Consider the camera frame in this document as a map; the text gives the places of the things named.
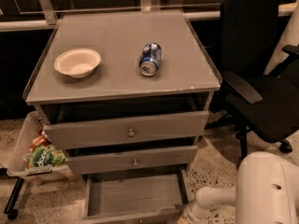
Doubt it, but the metal rail with brackets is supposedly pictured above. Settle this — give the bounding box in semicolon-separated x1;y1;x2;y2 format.
0;0;299;34

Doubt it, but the red snack bag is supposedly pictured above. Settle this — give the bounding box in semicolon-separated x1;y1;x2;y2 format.
29;130;51;151

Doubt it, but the grey drawer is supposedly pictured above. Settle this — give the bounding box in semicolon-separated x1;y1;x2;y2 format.
78;165;190;224
44;111;208;149
66;146;197;175

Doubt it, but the black office chair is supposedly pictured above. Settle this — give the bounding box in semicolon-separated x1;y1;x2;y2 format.
209;0;299;157

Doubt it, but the white paper bowl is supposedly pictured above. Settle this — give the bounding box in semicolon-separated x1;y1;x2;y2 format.
54;49;101;78

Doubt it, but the black cart leg with caster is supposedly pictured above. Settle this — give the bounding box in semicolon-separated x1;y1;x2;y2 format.
4;177;24;220

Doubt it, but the grey top drawer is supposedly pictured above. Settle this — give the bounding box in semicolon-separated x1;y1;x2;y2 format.
44;111;208;149

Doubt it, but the grey drawer cabinet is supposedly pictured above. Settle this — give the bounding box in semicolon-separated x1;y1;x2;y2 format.
22;9;223;185

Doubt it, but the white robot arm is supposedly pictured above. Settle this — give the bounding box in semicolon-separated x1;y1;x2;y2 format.
178;152;299;224

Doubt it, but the green snack bag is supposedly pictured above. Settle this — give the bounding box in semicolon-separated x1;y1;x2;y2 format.
28;145;65;168

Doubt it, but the blue soda can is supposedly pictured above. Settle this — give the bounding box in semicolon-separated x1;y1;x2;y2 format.
139;43;162;77

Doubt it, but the clear plastic side bin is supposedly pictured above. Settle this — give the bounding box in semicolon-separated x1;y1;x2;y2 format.
7;111;76;185

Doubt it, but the grey bottom drawer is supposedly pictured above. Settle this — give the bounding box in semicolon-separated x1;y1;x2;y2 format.
78;165;190;224

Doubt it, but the grey middle drawer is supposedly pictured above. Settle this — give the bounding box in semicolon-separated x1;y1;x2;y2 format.
66;146;197;175

